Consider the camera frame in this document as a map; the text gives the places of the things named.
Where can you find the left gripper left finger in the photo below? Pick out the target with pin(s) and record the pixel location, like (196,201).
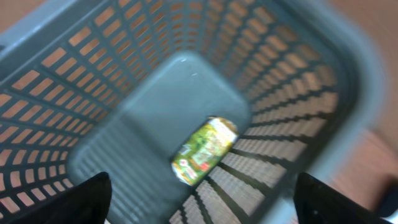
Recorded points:
(86,203)

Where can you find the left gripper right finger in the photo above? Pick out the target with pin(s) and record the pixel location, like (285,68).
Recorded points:
(318,203)

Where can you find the green drink carton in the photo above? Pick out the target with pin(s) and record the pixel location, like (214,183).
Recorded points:
(204,149)

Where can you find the grey plastic shopping basket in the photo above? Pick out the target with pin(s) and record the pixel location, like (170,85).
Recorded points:
(118,86)

